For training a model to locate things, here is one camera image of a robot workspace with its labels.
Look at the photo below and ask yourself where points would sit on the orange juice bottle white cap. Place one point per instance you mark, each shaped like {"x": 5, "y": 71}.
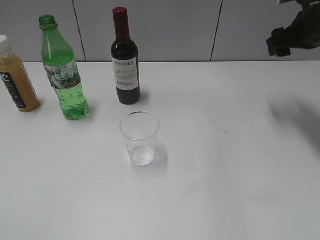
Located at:
{"x": 15, "y": 78}

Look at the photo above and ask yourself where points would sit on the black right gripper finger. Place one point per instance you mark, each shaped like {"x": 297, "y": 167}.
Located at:
{"x": 276, "y": 44}

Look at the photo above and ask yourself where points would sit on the green sprite bottle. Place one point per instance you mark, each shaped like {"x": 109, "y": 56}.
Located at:
{"x": 60, "y": 65}

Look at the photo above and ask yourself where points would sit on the transparent glass cup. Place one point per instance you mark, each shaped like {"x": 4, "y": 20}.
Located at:
{"x": 139, "y": 130}

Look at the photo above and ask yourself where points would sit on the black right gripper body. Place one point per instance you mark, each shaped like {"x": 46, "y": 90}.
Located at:
{"x": 305, "y": 29}

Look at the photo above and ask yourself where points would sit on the dark red wine bottle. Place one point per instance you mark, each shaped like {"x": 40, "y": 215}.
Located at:
{"x": 125, "y": 60}

